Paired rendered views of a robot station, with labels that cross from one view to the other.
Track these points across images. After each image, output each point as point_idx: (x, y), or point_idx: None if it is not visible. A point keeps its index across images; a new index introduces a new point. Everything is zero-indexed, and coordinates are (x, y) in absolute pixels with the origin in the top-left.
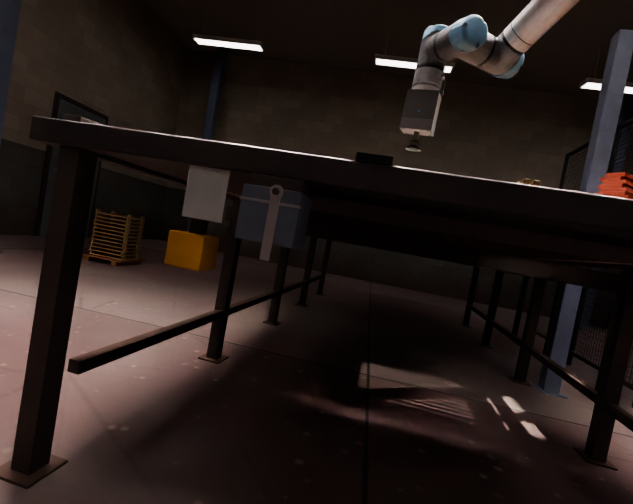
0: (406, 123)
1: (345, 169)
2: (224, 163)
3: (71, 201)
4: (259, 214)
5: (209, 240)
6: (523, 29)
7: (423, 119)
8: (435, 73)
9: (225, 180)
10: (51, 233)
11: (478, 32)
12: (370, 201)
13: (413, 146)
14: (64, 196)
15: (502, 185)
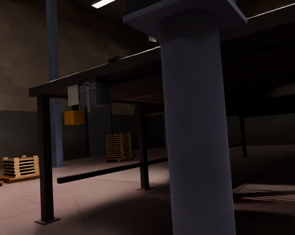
0: (150, 38)
1: (106, 67)
2: (74, 81)
3: (41, 114)
4: (85, 95)
5: (76, 112)
6: None
7: None
8: None
9: (77, 87)
10: (38, 127)
11: None
12: (139, 77)
13: (156, 46)
14: (39, 112)
15: (154, 50)
